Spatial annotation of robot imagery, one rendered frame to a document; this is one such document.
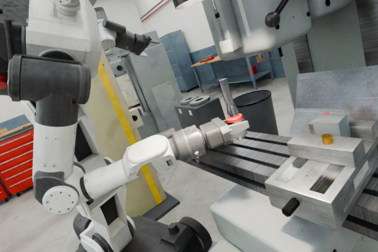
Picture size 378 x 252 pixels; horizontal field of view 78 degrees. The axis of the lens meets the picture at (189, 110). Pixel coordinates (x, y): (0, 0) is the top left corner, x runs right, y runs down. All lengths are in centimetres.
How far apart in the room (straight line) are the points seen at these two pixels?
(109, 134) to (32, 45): 166
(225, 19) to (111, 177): 49
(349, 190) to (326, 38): 59
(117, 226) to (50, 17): 89
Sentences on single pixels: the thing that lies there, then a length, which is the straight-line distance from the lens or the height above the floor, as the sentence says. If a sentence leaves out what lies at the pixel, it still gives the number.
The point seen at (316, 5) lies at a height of 137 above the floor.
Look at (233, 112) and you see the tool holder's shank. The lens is 67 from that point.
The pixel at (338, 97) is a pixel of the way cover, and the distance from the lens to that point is 103.
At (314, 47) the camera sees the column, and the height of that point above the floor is 122.
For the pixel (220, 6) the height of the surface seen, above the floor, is 145.
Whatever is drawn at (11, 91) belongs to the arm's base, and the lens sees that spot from 58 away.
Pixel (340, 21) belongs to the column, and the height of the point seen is 129.
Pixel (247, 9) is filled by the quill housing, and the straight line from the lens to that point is 59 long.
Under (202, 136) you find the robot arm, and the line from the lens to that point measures 65.
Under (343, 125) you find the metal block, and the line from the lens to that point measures 67.
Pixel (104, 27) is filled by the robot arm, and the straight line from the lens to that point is 109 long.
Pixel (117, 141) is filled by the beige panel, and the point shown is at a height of 82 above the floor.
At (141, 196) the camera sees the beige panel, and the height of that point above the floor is 21.
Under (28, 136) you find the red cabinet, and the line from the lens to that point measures 493.
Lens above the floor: 138
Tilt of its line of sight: 14 degrees down
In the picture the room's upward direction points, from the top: 20 degrees counter-clockwise
